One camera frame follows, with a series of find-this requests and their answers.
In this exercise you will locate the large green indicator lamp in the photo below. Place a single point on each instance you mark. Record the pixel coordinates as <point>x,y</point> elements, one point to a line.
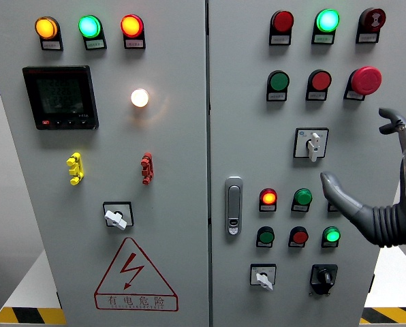
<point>328,20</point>
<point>90,26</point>

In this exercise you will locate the pale grey door with lock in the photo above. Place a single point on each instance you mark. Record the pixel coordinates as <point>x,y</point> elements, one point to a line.
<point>250,143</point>

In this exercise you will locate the red warning triangle sticker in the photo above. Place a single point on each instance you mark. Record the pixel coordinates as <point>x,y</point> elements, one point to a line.
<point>131,264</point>

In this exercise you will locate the small red push button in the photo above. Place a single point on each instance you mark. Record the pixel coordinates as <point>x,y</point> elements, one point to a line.
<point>299,235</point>

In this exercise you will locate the small red lit lamp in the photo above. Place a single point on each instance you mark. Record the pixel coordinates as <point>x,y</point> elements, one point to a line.
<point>268,197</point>

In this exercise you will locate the black door hinge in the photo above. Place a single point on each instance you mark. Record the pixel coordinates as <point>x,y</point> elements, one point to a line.
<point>59,300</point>
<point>371,283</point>

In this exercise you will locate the large red stop button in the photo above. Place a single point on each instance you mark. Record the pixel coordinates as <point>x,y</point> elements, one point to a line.
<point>366,80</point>

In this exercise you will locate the silver door lock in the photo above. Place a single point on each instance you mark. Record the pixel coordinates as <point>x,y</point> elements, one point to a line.
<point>234,204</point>

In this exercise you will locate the white round lamp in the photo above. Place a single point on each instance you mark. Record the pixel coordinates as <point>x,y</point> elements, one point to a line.
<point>140,97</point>

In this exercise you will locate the small green lit lamp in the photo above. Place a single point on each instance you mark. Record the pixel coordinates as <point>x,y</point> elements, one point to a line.
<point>331,235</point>

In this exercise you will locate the small green push button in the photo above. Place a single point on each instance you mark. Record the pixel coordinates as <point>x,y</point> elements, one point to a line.
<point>303,197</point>
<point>266,235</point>

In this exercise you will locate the small label plate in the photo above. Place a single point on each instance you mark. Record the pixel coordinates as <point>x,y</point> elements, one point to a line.
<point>331,208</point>
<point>51,45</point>
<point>276,96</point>
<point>134,43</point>
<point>267,208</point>
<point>296,245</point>
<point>299,208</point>
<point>353,95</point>
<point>329,245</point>
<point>367,37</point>
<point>315,95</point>
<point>280,39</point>
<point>264,245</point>
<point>95,44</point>
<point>323,39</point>

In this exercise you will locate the pale grey door with display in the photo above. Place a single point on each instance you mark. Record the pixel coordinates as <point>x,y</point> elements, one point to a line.
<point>175,153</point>

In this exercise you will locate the yellow round indicator lamp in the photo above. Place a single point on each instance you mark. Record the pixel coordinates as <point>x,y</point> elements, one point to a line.
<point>46,28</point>

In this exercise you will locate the large red push button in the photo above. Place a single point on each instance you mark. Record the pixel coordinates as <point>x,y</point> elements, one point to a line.
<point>321,80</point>

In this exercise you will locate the large red lit indicator lamp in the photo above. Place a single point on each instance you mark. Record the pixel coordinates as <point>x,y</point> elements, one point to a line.
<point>131,26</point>

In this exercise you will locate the red buzzer with white symbol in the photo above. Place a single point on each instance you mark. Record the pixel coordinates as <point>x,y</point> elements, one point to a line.
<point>373,18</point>

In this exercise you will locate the black digital display meter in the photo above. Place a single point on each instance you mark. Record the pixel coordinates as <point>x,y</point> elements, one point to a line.
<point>61,97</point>

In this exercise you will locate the black and yellow striped tape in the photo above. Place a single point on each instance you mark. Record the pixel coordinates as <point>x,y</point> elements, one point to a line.
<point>29,316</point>
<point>390,315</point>

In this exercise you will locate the large green push button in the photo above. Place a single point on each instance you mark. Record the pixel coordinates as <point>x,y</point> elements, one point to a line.
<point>279,81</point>

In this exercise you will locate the large dark red indicator lamp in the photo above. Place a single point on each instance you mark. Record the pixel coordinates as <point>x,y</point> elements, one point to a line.
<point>283,21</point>

